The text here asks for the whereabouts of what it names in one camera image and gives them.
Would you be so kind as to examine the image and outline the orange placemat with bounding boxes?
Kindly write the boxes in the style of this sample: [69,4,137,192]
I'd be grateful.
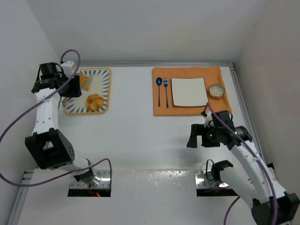
[152,67,232,116]

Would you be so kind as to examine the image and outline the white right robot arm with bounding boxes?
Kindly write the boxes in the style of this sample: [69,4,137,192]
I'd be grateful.
[187,110,300,225]

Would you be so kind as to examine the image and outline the blue patterned rectangular tray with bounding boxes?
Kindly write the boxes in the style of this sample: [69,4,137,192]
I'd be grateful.
[64,67,112,115]

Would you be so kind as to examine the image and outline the long croissant bread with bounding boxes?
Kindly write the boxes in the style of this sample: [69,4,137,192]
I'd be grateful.
[78,73,91,91]

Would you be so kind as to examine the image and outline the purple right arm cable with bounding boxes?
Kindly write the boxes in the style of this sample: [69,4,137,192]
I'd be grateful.
[203,102,279,225]

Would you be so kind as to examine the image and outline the blue spoon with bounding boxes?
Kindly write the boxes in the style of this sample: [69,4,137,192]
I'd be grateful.
[156,77,162,107]

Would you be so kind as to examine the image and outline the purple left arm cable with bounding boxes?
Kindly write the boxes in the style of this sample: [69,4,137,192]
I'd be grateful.
[0,49,112,188]

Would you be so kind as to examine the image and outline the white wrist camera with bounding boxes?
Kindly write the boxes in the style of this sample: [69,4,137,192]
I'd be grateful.
[202,111,214,128]
[60,61,77,78]

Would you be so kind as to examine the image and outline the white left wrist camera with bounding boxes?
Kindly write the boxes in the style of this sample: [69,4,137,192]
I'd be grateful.
[60,61,77,78]

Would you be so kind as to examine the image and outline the round swirl bread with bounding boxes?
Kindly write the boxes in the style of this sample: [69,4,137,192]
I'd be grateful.
[86,94,104,111]

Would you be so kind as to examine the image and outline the white square plate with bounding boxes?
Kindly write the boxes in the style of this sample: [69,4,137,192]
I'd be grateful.
[171,78,208,107]

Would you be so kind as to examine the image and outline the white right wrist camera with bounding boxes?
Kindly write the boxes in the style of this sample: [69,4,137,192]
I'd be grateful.
[202,111,214,128]

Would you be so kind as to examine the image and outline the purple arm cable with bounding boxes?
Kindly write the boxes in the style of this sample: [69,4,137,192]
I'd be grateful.
[0,49,112,188]
[203,102,279,225]

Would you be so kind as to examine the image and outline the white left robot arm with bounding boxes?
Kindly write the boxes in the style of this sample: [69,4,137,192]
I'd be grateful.
[25,61,95,187]

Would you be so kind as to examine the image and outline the metal tongs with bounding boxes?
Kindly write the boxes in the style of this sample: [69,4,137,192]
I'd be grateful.
[62,72,93,108]

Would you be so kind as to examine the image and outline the blue fork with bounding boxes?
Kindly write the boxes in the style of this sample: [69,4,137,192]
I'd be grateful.
[164,78,169,108]

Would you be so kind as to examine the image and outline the small flower-shaped dish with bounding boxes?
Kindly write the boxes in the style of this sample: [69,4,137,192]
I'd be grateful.
[209,83,225,98]

